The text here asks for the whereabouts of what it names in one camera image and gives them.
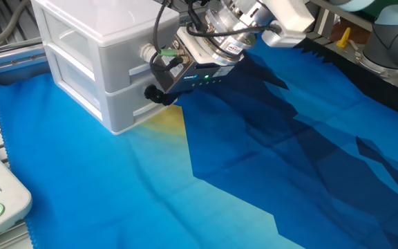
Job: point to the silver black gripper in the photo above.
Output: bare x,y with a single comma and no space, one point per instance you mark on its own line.
199,77

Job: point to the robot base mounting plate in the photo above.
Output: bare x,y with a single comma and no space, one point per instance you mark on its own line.
385,74

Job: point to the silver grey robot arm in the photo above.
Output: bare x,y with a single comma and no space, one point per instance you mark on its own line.
392,38

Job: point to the grey drawer with white knob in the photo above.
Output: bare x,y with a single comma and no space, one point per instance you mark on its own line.
123,65

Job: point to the white plastic drawer cabinet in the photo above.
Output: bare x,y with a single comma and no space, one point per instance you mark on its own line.
116,20

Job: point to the silver force torque sensor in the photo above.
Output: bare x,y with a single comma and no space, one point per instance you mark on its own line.
230,31

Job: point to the blue mountain print cloth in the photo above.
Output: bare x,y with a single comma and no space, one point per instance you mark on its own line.
81,180

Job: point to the yellow plastic clip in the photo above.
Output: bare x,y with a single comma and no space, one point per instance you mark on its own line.
343,39

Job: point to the white teach pendant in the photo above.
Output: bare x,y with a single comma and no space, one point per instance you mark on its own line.
9,197

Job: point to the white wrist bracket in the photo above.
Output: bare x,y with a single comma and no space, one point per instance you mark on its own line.
289,17

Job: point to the aluminium frame bar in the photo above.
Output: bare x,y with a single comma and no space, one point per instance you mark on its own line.
325,22

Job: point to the aluminium profile rail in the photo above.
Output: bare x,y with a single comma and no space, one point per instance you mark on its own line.
12,62

